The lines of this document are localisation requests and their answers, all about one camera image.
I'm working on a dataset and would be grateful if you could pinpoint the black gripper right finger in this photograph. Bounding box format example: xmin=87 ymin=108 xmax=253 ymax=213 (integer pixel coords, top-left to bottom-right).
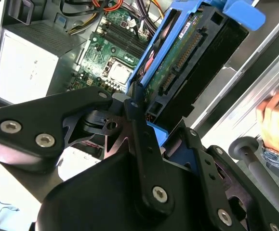
xmin=181 ymin=126 xmax=279 ymax=231

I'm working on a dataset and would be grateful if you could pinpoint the hard disk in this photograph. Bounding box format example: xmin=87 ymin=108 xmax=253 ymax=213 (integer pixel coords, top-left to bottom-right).
xmin=126 ymin=0 xmax=267 ymax=174

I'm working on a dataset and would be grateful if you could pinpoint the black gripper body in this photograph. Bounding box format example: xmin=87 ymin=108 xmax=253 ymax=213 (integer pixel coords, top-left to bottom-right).
xmin=29 ymin=149 xmax=218 ymax=231

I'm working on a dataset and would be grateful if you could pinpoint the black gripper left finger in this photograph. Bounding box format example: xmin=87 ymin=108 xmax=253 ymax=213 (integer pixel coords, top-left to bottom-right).
xmin=0 ymin=81 xmax=175 ymax=219

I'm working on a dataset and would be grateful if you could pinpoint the person's left hand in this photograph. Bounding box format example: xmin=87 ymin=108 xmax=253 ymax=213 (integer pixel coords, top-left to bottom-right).
xmin=255 ymin=86 xmax=279 ymax=152

